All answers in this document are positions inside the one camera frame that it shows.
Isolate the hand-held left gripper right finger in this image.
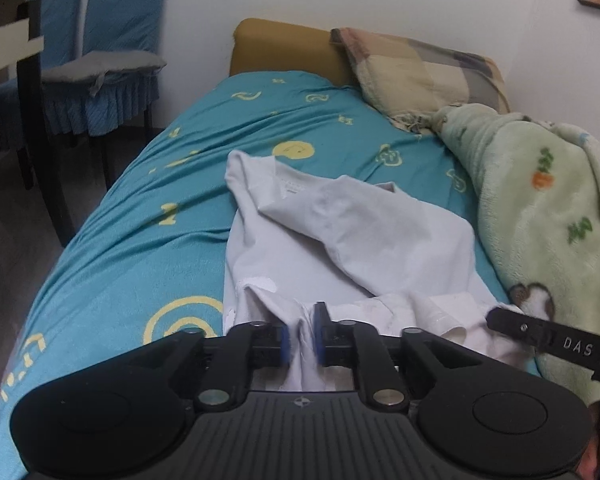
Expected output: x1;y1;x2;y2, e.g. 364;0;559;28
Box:
312;301;486;412

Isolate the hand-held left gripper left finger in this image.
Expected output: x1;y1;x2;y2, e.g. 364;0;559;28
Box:
122;320;292;413

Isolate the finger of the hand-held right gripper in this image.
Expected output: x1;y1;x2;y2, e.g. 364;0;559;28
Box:
486;305;600;378

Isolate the white shirt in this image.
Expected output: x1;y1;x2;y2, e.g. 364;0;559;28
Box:
221;149;537;394

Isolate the green fleece printed blanket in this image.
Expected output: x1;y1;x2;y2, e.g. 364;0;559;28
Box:
432;102;600;407

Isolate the bed with teal printed sheet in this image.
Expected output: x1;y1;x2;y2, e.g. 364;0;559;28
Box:
0;69;541;480

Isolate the plaid pillow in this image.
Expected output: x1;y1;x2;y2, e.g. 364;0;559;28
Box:
329;27;511;134

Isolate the mustard headboard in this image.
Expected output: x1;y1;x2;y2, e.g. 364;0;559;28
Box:
229;17;359;89

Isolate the grey seat cushion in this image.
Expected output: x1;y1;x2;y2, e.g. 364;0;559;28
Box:
41;50;168;97

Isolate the blue covered chair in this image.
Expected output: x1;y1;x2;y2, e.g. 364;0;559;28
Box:
0;0;89;187
40;0;174;197

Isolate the dining table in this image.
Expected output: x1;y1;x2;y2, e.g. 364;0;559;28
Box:
0;0;77;249

